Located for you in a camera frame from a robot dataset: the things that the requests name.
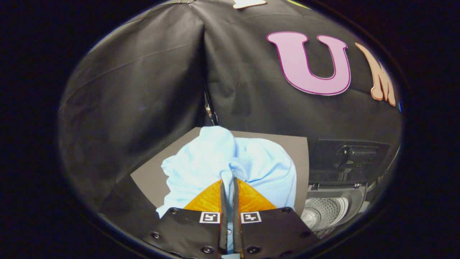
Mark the white cabinet with dark top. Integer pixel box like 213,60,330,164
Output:
99,127,309,224

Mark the black stand pole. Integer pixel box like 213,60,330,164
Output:
203,88,219,126

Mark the grey washing machine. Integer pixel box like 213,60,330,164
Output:
300,182,399,240

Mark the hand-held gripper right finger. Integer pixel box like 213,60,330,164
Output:
233,177,320,259

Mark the light blue shirt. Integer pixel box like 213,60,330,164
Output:
156,126,297,259

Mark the dark washing machine lid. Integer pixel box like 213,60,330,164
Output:
308,140,391,184

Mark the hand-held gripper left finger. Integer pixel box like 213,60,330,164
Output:
142,179,229,259

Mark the black backdrop cloth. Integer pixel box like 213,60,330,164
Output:
57,0,403,216

